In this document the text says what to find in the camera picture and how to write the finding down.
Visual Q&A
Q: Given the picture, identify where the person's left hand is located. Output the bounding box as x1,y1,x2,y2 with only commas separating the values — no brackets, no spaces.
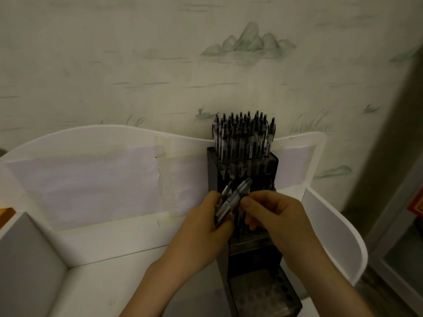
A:
163,191,236,270

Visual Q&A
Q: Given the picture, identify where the person's right hand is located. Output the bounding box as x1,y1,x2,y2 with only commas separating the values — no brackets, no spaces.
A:
240,190,315,262

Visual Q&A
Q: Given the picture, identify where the person's left forearm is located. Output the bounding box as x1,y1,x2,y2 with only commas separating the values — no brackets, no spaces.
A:
120,254,199,317

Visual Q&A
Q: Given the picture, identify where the person's right forearm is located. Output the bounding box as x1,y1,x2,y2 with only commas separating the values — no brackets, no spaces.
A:
282,240,375,317

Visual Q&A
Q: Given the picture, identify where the black tiered pen holder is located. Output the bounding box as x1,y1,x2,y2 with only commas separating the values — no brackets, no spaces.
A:
206,147,303,317

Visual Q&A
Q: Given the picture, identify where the narrow white paper sheet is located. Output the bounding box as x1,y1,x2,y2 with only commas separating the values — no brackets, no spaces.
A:
158,151,213,219

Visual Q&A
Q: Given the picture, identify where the bunch of standing black pens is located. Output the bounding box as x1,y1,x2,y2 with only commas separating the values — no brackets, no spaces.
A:
211,110,277,166

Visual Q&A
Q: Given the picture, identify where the white curved side panel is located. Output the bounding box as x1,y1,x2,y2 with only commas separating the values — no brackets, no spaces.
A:
301,187,369,286

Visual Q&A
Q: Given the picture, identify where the large white paper sheet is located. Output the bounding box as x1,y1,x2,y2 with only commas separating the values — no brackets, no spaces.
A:
6,146,163,232

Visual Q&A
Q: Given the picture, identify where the white desk back panel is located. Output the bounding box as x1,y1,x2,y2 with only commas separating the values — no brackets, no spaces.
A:
0,124,328,268

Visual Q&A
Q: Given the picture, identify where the grey glass door cabinet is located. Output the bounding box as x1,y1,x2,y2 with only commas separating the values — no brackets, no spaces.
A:
363,175,423,317

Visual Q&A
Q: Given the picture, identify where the red box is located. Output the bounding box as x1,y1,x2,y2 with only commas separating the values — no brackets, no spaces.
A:
406,194,423,217

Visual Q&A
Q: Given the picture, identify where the white flat side panel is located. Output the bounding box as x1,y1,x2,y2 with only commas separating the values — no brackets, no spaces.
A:
0,212,68,317

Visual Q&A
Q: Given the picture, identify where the orange wooden object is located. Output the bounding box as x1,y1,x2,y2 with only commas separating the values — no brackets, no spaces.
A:
0,208,16,229

